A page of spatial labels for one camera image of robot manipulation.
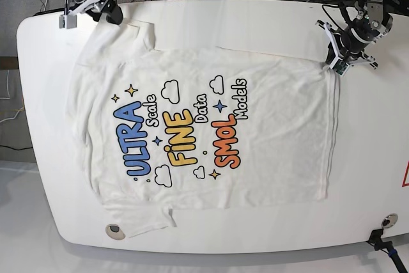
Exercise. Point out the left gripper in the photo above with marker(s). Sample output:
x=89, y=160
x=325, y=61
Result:
x=349, y=44

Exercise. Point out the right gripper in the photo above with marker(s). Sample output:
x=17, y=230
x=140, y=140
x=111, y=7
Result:
x=95, y=9

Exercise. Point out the white printed T-shirt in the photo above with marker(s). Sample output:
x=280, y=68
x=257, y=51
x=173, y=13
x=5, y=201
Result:
x=197, y=129

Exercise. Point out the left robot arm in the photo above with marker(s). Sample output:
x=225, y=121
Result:
x=372, y=22

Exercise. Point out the red white warning sticker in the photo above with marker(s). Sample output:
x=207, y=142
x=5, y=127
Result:
x=406, y=177

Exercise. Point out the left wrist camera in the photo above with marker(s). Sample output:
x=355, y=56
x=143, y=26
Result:
x=341, y=67

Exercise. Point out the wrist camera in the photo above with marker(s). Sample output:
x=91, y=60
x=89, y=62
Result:
x=67, y=21
x=341, y=67

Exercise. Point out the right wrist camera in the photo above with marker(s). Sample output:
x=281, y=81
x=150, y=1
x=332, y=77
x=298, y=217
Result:
x=67, y=21

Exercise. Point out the right table cable grommet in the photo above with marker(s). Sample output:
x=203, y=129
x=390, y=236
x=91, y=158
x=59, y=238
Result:
x=389, y=221

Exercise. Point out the table cable grommet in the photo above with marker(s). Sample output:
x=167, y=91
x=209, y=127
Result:
x=114, y=232
x=389, y=221

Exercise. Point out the black camera clamp mount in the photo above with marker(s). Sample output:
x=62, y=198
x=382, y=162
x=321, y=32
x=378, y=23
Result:
x=376, y=241

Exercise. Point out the left table cable grommet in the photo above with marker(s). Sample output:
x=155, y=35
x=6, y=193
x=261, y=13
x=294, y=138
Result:
x=114, y=232

